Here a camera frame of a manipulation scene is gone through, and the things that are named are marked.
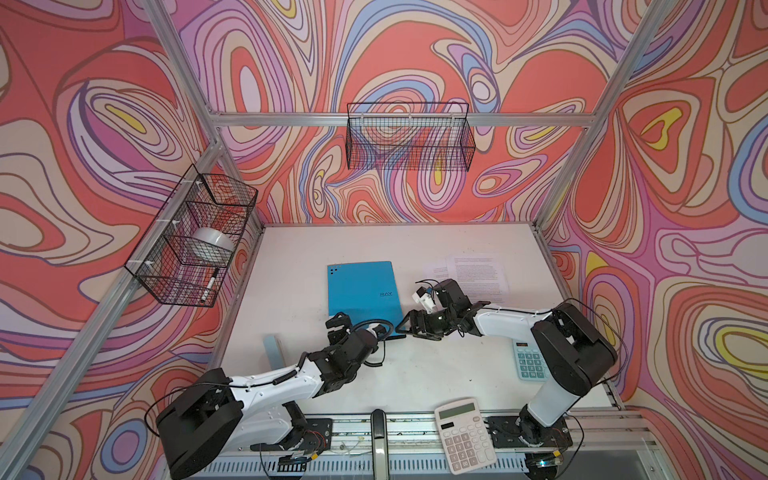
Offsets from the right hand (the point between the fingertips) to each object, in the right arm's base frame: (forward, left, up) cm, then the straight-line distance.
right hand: (408, 338), depth 86 cm
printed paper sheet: (+24, -28, -4) cm, 37 cm away
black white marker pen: (+5, +49, +23) cm, 54 cm away
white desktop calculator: (-25, -12, -2) cm, 28 cm away
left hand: (+3, +18, +3) cm, 19 cm away
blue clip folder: (+17, +13, -2) cm, 22 cm away
